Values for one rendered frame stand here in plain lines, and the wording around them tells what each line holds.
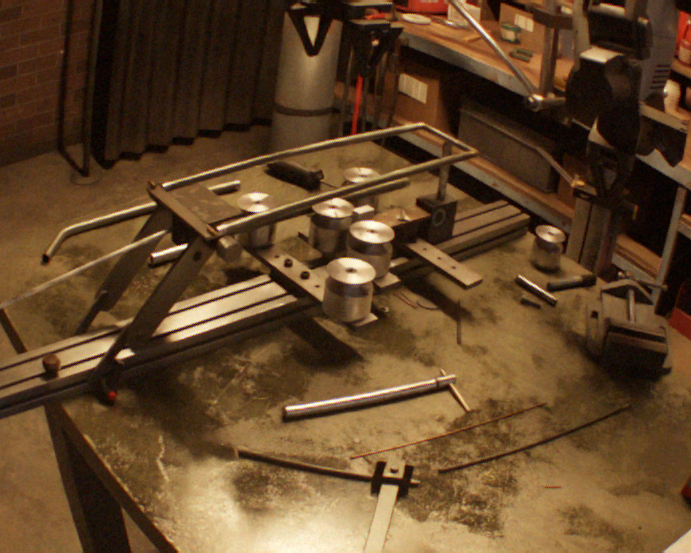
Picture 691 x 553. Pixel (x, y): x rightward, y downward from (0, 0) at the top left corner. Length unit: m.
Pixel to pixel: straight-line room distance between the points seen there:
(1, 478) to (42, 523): 0.20
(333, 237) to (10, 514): 1.20
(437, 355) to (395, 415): 0.12
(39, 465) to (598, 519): 1.54
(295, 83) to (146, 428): 2.16
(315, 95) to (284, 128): 0.17
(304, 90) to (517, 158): 0.78
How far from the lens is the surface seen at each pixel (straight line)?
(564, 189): 2.49
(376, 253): 0.98
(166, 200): 0.86
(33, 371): 0.84
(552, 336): 1.04
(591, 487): 0.83
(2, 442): 2.10
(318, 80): 2.86
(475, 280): 1.02
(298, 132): 2.92
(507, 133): 2.57
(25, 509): 1.92
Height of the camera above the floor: 1.42
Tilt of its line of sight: 30 degrees down
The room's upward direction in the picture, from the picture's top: 7 degrees clockwise
